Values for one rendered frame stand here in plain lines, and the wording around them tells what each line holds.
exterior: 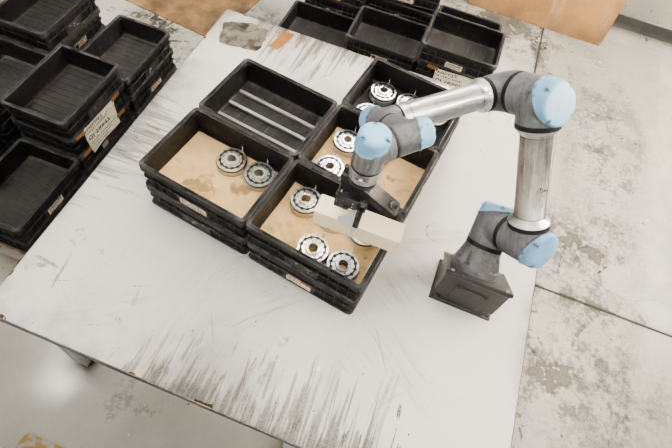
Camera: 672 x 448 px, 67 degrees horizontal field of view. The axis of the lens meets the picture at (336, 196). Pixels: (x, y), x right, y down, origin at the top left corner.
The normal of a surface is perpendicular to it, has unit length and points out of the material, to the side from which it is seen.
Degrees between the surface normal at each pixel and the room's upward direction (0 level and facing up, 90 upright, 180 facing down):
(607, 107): 0
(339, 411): 0
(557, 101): 50
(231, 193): 0
